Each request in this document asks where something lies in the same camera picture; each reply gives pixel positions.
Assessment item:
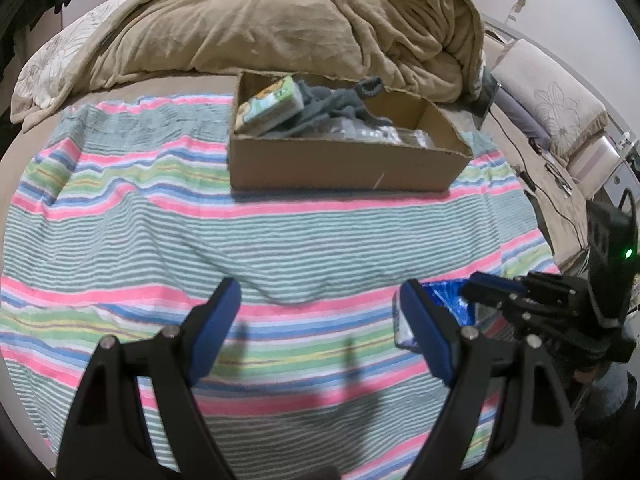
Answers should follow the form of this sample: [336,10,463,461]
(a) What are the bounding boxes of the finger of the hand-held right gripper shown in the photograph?
[460,271,538,311]
[492,302,551,351]

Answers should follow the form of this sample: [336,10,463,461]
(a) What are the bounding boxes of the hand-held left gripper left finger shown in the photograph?
[56,276,243,480]

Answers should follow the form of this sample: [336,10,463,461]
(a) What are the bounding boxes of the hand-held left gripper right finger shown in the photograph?
[401,279,583,480]

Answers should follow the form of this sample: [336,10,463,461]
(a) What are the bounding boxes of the blue and white packet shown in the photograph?
[392,280,477,351]

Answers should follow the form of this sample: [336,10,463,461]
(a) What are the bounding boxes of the cardboard box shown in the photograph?
[227,71,473,193]

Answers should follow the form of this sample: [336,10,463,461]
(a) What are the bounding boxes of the bag of cotton swabs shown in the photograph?
[360,124,432,149]

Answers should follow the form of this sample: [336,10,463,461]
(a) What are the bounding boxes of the grey fluffy sock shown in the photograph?
[292,80,346,128]
[320,77,401,132]

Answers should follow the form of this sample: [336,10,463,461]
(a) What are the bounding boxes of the cartoon print tissue pack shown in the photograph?
[235,75,307,136]

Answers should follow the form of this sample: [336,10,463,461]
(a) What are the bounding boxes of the eyeglasses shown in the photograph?
[544,152,574,194]

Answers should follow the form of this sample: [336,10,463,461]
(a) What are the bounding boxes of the white padded cushion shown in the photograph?
[569,135,640,202]

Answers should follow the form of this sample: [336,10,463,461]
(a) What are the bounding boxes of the striped blanket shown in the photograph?
[0,92,558,480]

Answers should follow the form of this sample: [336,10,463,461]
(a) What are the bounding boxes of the grey pillow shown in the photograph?
[495,87,552,155]

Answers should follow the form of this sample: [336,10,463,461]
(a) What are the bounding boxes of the beige floral pillow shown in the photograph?
[492,40,611,166]

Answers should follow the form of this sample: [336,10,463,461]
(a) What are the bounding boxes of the black tablet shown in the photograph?
[472,67,500,117]

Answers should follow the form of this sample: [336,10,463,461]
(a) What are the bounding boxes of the white floral quilt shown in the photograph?
[11,0,151,111]

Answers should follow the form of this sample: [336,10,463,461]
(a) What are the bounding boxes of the tan duvet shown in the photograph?
[10,0,486,126]

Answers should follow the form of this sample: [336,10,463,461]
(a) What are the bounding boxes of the black cable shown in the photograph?
[487,110,592,252]

